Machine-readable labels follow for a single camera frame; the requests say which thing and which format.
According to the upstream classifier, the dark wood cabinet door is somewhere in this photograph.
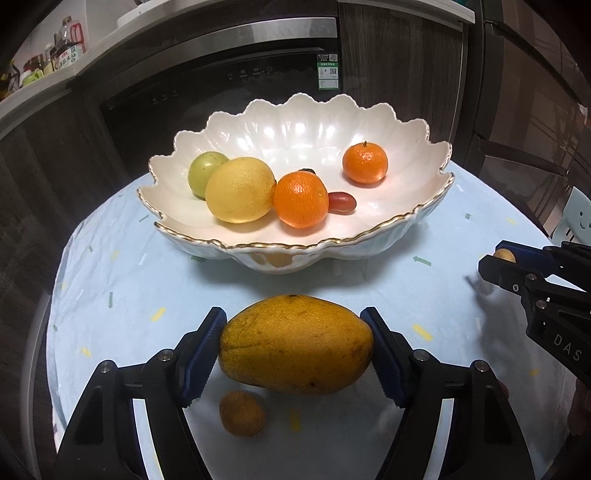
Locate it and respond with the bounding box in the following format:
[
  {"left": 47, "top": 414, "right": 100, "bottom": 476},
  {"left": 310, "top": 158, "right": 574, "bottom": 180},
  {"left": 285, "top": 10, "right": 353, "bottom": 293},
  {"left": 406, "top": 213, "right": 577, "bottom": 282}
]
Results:
[
  {"left": 0, "top": 88, "right": 155, "bottom": 462},
  {"left": 338, "top": 14, "right": 468, "bottom": 171}
]

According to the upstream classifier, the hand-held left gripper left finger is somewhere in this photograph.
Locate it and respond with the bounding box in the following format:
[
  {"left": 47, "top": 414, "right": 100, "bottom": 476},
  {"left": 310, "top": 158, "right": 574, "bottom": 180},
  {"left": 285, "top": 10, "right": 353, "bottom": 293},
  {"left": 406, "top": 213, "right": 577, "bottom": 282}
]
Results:
[{"left": 54, "top": 306, "right": 228, "bottom": 480}]

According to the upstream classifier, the light blue patterned tablecloth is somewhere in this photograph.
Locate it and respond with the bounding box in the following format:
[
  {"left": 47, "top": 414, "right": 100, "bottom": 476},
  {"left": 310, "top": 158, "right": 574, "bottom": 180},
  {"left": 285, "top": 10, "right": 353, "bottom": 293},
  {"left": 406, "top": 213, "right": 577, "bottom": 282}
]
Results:
[{"left": 46, "top": 159, "right": 578, "bottom": 480}]

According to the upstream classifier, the yellow-orange mango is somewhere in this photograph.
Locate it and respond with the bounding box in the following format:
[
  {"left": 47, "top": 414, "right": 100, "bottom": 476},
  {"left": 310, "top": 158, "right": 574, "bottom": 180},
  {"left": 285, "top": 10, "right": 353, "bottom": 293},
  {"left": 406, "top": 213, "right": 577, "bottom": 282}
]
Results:
[{"left": 218, "top": 294, "right": 375, "bottom": 396}]

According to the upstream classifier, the light blue plastic stool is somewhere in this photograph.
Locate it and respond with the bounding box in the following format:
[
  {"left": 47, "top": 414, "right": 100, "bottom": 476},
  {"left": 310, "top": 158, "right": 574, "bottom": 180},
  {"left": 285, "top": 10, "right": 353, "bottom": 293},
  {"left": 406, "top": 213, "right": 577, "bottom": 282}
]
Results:
[{"left": 553, "top": 187, "right": 591, "bottom": 244}]

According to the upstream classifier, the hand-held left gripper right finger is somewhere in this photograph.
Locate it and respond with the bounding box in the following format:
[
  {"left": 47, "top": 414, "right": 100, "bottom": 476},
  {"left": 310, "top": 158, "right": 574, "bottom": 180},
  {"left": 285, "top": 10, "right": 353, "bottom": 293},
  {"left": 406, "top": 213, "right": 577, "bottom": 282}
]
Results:
[{"left": 359, "top": 306, "right": 536, "bottom": 480}]

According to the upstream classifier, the white scalloped gold-rimmed bowl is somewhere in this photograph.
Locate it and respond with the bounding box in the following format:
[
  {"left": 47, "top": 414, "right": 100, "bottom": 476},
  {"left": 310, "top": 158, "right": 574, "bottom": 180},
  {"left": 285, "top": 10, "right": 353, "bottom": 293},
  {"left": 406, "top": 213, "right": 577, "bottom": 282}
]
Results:
[{"left": 136, "top": 92, "right": 455, "bottom": 276}]

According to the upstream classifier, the red-lidded glass jar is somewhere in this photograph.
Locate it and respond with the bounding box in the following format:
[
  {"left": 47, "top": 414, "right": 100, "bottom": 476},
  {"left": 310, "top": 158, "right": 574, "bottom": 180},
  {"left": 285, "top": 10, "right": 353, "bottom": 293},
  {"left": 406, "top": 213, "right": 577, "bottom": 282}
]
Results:
[{"left": 21, "top": 54, "right": 48, "bottom": 79}]

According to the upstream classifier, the green round fruit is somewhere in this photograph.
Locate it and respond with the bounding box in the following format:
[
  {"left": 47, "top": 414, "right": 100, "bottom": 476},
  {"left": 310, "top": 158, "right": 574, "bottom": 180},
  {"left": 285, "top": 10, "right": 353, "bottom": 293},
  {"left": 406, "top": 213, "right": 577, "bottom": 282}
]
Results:
[{"left": 187, "top": 151, "right": 230, "bottom": 200}]

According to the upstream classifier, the white kitchen countertop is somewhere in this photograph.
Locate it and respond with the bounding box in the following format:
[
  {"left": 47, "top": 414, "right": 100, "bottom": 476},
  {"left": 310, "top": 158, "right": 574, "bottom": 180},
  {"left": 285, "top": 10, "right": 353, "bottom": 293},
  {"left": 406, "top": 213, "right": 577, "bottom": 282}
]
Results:
[{"left": 0, "top": 0, "right": 476, "bottom": 139}]

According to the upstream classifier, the yellow lemon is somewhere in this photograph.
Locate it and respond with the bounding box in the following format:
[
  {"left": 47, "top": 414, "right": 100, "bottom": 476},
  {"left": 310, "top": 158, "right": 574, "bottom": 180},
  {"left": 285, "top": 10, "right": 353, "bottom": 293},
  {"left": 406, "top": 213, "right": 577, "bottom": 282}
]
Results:
[{"left": 205, "top": 157, "right": 277, "bottom": 225}]

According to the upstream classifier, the black built-in dishwasher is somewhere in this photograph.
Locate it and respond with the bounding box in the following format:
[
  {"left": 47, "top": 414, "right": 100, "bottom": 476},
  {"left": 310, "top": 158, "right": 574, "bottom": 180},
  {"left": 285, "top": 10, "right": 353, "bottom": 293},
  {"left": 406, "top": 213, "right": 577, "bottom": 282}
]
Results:
[{"left": 76, "top": 18, "right": 345, "bottom": 181}]

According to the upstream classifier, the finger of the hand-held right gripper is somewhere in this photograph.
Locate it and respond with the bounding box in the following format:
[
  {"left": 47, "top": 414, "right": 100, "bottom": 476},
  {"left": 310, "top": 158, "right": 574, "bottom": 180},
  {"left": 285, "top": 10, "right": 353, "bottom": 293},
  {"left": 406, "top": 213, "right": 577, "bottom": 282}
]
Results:
[
  {"left": 496, "top": 240, "right": 591, "bottom": 290},
  {"left": 478, "top": 253, "right": 533, "bottom": 295}
]

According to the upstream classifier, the large green-labelled sauce bottle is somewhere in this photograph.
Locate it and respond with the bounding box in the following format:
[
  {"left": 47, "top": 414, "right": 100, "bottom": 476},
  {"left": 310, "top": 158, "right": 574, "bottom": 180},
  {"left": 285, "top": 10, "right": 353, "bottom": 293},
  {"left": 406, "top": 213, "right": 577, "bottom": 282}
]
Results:
[{"left": 49, "top": 16, "right": 88, "bottom": 73}]

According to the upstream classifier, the small tangerine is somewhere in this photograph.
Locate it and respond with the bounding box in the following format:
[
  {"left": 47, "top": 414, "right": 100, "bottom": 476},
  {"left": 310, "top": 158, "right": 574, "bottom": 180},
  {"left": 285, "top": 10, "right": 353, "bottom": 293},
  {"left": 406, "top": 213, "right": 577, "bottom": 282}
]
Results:
[{"left": 342, "top": 141, "right": 389, "bottom": 185}]

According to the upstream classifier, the large orange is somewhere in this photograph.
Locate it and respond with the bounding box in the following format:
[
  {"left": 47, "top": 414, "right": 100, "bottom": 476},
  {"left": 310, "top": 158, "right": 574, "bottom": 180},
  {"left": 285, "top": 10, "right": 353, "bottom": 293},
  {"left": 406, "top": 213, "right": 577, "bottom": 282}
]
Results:
[{"left": 272, "top": 171, "right": 329, "bottom": 230}]

